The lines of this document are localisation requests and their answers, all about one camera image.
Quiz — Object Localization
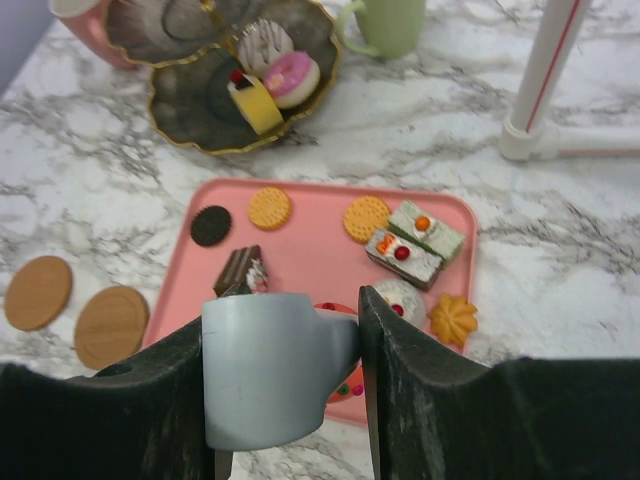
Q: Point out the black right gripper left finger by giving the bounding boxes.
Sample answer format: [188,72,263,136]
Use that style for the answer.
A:
[1,320,215,479]

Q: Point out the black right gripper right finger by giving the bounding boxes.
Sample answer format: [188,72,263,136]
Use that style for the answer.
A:
[359,286,639,479]

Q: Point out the round wooden coaster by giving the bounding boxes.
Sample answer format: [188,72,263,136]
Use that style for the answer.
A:
[4,256,73,331]
[74,286,149,370]

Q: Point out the metal serving tongs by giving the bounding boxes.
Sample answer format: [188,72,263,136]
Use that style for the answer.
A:
[201,293,360,479]

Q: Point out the white cherry cupcake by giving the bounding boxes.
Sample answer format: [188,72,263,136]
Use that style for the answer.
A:
[374,278,427,330]

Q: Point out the chocolate cake slice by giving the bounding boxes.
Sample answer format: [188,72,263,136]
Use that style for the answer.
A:
[213,245,268,297]

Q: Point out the red frosted donut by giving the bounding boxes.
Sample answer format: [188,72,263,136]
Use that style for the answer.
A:
[314,302,364,404]

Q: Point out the green layered square cake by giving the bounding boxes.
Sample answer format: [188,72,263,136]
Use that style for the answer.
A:
[388,200,465,266]

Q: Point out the orange waffle biscuit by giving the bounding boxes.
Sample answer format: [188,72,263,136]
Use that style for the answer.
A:
[342,195,391,244]

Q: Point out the yellow cake slice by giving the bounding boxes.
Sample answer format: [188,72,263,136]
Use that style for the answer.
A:
[227,69,284,135]

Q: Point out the pink frosted donut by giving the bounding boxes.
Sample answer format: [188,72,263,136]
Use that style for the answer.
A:
[262,51,320,110]

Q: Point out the three-tier grey cake stand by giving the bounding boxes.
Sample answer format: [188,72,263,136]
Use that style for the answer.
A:
[104,1,342,155]

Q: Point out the white chocolate-striped donut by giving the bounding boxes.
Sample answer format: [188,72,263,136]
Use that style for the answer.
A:
[237,19,295,78]

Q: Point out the orange flower cookie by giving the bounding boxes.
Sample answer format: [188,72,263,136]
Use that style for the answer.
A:
[428,293,478,348]

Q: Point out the pink serving tray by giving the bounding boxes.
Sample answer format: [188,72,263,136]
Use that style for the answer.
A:
[142,176,479,427]

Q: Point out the black sandwich cookie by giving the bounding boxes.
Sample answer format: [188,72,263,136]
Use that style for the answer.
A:
[190,205,232,247]

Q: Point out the orange jam biscuit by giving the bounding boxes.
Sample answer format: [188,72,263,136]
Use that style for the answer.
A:
[248,187,293,231]

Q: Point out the pink mug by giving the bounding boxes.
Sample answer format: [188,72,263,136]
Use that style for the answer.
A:
[48,0,136,71]

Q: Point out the green mug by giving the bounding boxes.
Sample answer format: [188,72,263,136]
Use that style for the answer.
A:
[335,0,426,59]

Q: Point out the white pvc pipe frame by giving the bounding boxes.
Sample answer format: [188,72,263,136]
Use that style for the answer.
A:
[498,0,640,162]

